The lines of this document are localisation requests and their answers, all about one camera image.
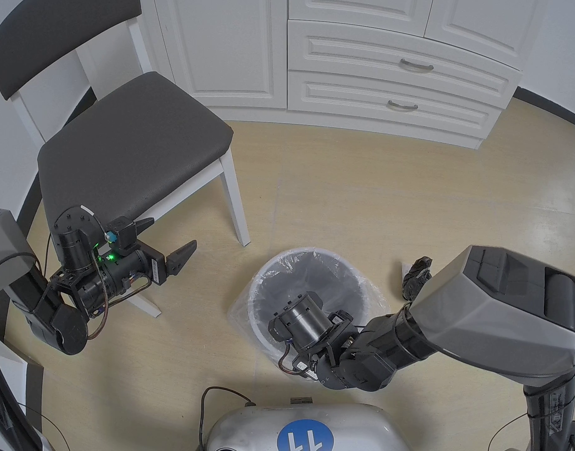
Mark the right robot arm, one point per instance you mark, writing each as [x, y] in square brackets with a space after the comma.
[494, 308]

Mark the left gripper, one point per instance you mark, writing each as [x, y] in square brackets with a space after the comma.
[127, 273]

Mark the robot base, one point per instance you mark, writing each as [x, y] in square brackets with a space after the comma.
[315, 421]

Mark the white chair grey seat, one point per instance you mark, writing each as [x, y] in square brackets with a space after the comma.
[127, 158]

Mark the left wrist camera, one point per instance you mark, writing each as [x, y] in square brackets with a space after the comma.
[123, 235]

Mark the black plastic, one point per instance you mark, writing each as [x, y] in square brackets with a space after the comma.
[414, 275]

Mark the white trash bin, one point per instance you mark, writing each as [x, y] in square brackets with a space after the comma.
[273, 280]

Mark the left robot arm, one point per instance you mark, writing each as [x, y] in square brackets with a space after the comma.
[66, 322]

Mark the clear plastic bag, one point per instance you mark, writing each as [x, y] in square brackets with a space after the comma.
[238, 308]

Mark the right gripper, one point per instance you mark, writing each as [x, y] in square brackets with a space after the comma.
[306, 368]

